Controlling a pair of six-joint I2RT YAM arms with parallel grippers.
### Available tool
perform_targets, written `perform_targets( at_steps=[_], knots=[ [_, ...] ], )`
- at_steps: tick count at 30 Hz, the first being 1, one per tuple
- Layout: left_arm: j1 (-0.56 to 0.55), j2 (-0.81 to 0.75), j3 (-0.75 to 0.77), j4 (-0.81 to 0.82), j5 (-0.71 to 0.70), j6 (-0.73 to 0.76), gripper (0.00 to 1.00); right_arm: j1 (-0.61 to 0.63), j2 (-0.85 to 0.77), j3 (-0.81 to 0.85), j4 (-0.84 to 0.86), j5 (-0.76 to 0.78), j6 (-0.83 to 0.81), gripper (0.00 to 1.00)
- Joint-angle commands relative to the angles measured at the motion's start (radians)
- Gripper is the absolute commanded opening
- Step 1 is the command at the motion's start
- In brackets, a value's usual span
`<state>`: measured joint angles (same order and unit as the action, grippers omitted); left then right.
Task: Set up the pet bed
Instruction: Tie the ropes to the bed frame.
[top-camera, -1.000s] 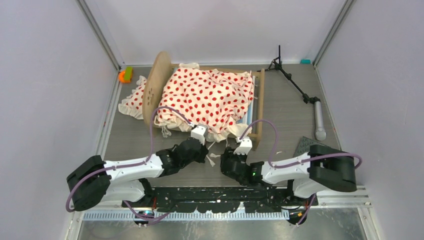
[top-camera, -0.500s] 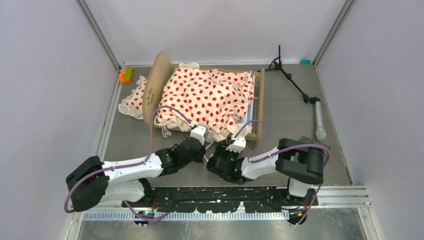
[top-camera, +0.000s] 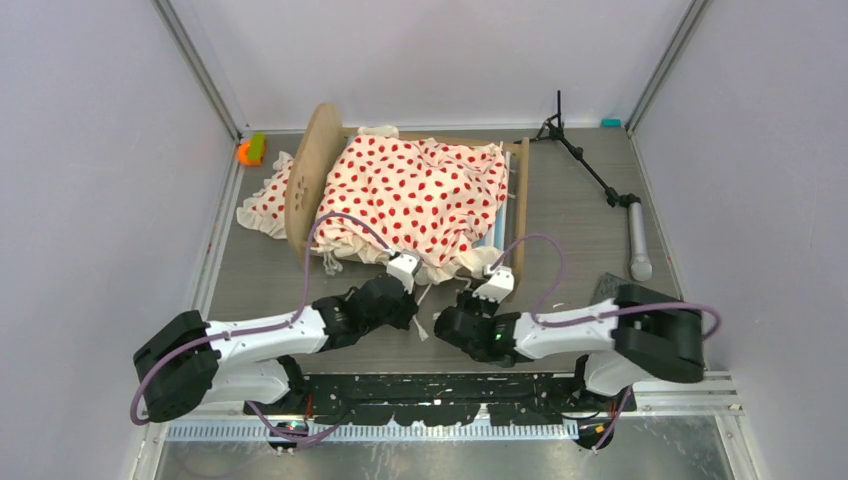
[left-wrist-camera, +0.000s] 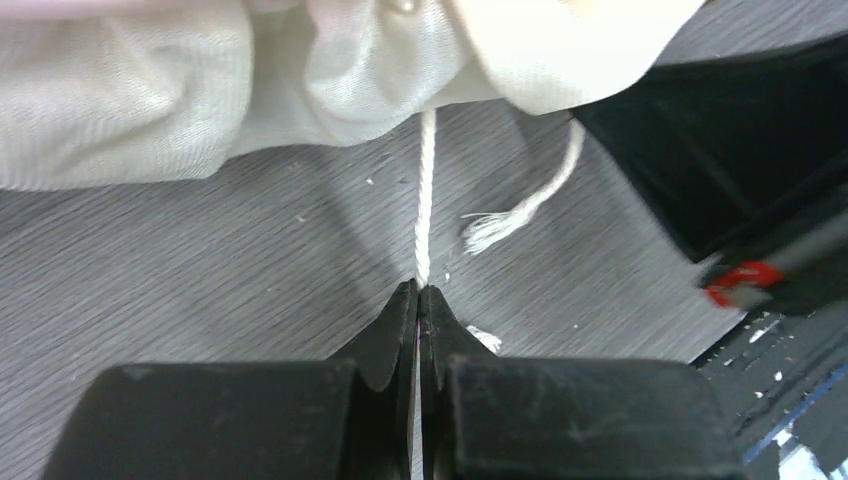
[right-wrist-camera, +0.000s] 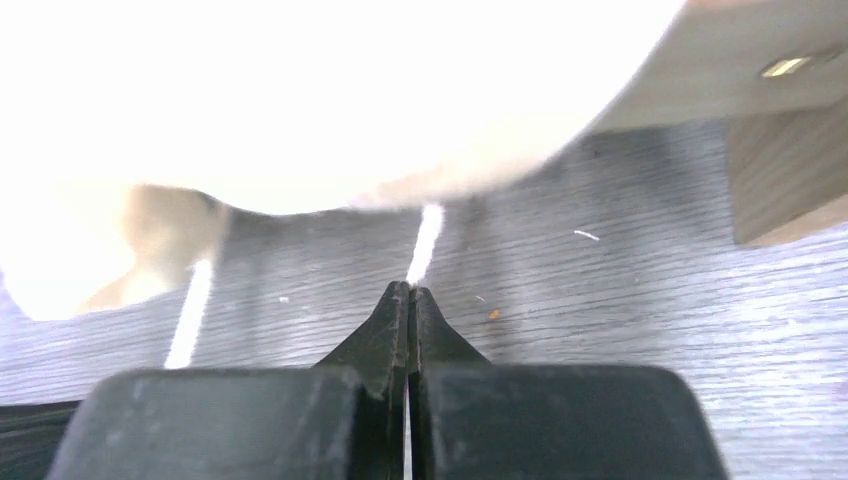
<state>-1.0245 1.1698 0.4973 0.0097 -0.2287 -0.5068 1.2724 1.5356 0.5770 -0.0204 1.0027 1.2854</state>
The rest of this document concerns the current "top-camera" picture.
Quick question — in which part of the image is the strawberry print small pillow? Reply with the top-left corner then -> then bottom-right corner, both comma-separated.
236,151 -> 294,240

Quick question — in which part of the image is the strawberry print ruffled blanket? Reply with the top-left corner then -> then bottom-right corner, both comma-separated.
310,134 -> 510,285

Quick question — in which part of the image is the wooden pet bed frame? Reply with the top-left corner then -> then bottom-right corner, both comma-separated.
285,103 -> 530,277

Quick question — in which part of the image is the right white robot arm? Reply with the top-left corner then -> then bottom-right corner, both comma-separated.
434,265 -> 705,411

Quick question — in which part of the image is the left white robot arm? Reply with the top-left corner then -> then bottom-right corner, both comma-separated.
131,251 -> 421,425

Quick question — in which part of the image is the black perforated pad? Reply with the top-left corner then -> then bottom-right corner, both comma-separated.
591,273 -> 650,305

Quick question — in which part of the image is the orange green toy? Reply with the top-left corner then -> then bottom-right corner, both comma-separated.
236,133 -> 267,167

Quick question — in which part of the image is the black tripod stand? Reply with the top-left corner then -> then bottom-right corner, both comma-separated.
536,90 -> 655,284

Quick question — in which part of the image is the teal small block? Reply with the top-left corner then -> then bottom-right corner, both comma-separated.
600,118 -> 623,129

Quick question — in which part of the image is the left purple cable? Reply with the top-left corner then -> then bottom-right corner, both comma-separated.
128,209 -> 406,428

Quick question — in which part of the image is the purple cable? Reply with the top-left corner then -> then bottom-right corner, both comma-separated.
490,236 -> 724,432
128,209 -> 406,428

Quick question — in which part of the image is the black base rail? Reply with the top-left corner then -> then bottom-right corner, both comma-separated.
139,371 -> 744,445

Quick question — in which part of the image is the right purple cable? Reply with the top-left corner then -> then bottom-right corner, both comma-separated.
490,236 -> 724,432

